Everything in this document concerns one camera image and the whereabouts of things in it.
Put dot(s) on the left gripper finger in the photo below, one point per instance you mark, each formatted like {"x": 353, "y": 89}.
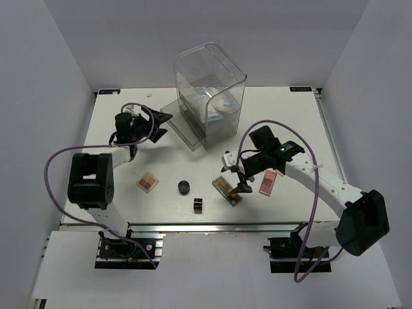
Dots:
{"x": 157, "y": 116}
{"x": 157, "y": 134}

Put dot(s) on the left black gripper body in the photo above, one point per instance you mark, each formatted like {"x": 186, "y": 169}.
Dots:
{"x": 141, "y": 128}

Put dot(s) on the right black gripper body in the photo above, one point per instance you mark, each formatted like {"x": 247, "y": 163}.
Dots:
{"x": 255, "y": 165}

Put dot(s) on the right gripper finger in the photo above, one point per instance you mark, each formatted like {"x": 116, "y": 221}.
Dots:
{"x": 240, "y": 186}
{"x": 244, "y": 187}

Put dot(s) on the long brown eyeshadow palette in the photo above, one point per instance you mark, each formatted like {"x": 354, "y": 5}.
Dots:
{"x": 225, "y": 189}

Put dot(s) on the small black amber cube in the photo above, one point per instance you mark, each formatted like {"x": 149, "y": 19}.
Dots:
{"x": 198, "y": 205}

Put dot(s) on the cotton pad pack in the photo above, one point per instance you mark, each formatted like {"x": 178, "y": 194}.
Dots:
{"x": 204, "y": 93}
{"x": 219, "y": 107}

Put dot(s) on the round black jar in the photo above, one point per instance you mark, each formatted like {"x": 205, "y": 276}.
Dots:
{"x": 184, "y": 187}

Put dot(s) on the clear acrylic makeup organizer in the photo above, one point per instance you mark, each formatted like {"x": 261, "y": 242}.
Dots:
{"x": 205, "y": 65}

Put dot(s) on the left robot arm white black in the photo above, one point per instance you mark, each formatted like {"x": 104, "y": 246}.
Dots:
{"x": 91, "y": 183}

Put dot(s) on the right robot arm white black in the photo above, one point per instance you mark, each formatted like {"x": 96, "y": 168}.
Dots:
{"x": 362, "y": 216}

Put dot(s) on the pink blush palette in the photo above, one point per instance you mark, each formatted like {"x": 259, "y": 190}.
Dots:
{"x": 267, "y": 182}

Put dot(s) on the square brown eyeshadow palette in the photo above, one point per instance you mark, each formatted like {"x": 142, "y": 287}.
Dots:
{"x": 147, "y": 182}

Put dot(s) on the left blue table label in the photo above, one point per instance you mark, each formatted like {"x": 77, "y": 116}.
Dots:
{"x": 109, "y": 91}

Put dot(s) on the blue table label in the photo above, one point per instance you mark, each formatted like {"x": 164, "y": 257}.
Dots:
{"x": 300, "y": 89}
{"x": 109, "y": 91}

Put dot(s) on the right blue table label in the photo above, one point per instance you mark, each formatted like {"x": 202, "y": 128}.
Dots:
{"x": 300, "y": 89}

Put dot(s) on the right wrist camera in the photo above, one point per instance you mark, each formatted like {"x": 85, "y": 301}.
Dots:
{"x": 229, "y": 161}

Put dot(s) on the aluminium right side rail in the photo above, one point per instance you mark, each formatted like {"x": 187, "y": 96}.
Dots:
{"x": 319, "y": 100}

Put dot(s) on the aluminium rail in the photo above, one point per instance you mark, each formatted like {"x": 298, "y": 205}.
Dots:
{"x": 214, "y": 228}
{"x": 319, "y": 100}

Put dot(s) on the aluminium front rail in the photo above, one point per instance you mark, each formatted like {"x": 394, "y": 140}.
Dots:
{"x": 214, "y": 228}

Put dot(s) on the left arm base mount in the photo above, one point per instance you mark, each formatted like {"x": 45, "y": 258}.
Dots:
{"x": 117, "y": 254}

